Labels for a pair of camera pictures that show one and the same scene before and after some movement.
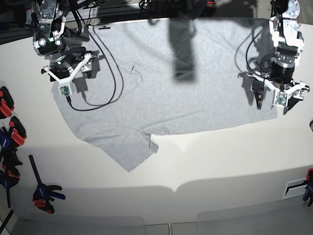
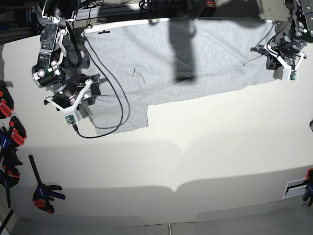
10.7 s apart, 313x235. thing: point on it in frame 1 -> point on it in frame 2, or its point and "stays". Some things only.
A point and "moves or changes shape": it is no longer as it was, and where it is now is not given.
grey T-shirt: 160,76 moves or changes shape
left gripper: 64,70 -> 67,105
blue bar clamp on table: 43,194 stays
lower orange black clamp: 16,131 stays
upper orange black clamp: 7,103 stays
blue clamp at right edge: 308,192 stays
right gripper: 279,79 -> 288,55
